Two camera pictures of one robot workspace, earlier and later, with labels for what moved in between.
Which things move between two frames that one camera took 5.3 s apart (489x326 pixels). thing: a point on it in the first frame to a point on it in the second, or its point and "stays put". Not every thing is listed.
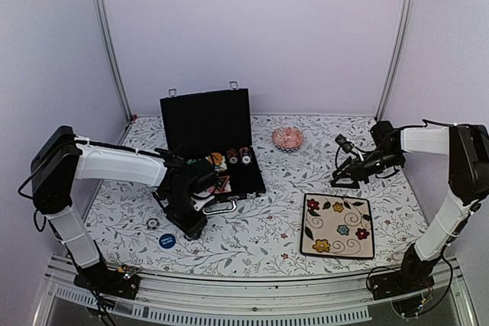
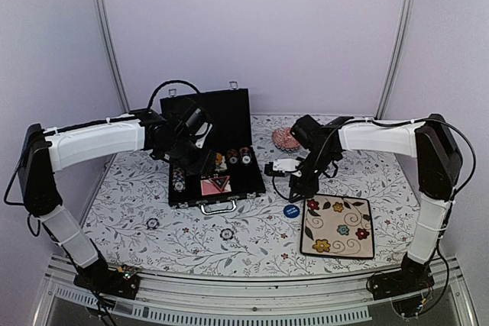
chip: [152, 224] stays put
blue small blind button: [166, 240] to [291, 211]
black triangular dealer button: [221, 181] stays put
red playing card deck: [227, 188] stays put
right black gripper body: [388, 160] to [303, 187]
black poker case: [215, 126] stays put
